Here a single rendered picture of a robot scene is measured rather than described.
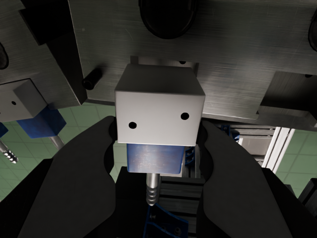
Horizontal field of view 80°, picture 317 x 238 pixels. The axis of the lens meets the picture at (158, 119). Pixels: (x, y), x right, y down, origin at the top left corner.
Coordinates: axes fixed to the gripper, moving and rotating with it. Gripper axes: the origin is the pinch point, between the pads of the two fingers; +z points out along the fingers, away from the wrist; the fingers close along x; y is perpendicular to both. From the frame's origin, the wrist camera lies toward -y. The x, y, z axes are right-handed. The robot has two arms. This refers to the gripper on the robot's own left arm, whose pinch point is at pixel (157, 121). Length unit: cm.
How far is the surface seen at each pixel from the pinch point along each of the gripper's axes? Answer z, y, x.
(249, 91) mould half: 3.7, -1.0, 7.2
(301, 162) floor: 92, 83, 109
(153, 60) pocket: 7.4, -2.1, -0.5
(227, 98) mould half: 4.1, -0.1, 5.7
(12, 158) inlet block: 13.9, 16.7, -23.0
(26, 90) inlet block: 9.6, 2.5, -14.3
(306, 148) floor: 91, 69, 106
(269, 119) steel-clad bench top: 12.7, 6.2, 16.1
